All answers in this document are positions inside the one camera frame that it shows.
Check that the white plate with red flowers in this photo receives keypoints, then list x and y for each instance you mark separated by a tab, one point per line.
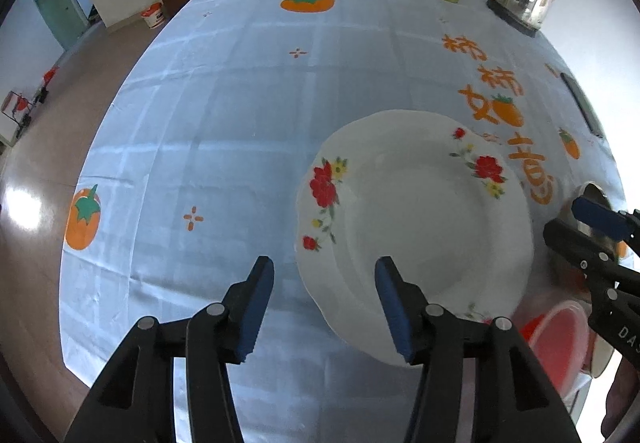
425	203

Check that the green door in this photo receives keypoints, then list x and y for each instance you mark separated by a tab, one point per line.
60	13

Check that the white and red bucket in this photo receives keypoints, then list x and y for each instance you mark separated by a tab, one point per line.
153	17

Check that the pink plastic bowl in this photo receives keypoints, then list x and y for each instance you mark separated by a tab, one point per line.
560	348

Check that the persimmon print tablecloth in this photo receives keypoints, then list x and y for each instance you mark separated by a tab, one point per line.
225	98

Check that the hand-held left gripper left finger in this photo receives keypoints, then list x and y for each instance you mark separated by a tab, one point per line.
255	308

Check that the red folding chair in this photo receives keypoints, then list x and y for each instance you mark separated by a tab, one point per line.
15	108

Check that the person's right hand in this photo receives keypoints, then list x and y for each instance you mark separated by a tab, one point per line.
625	403

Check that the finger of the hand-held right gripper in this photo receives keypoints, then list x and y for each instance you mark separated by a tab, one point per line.
600	218
575	243

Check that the red cloth on floor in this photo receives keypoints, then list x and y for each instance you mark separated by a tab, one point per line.
50	75

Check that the black smartphone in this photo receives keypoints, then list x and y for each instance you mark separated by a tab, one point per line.
582	105

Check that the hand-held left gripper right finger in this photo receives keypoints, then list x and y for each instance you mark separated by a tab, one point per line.
395	313

